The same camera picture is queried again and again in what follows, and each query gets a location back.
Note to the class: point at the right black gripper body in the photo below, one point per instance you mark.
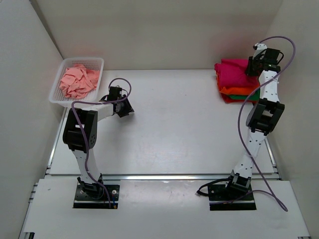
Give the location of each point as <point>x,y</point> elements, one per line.
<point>252,64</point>

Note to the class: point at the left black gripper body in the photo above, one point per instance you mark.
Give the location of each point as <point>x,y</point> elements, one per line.
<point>125,108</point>

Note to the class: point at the magenta t shirt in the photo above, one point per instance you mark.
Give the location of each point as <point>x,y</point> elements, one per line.
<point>231,73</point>

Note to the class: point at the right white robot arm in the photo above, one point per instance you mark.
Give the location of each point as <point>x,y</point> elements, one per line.
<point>262,118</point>

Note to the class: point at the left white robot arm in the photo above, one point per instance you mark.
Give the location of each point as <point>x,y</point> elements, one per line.
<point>80,135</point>

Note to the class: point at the green folded t shirt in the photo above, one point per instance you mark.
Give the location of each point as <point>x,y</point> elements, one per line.
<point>254,97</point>

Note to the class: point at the orange folded t shirt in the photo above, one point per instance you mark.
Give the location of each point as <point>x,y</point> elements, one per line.
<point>236,90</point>

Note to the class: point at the white plastic basket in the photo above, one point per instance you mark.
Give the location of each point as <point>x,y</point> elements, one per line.
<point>94,63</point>

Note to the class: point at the pink t shirt in basket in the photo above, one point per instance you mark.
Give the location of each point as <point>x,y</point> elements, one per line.
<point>78,81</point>

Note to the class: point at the red folded t shirt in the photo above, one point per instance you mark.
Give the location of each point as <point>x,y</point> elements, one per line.
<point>229,100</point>

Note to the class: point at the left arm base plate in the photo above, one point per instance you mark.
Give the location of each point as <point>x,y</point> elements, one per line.
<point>84,199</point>

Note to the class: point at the aluminium table rail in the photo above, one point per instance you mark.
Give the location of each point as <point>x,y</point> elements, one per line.
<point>168,177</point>

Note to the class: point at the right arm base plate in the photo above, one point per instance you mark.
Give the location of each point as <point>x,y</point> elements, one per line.
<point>223,199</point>

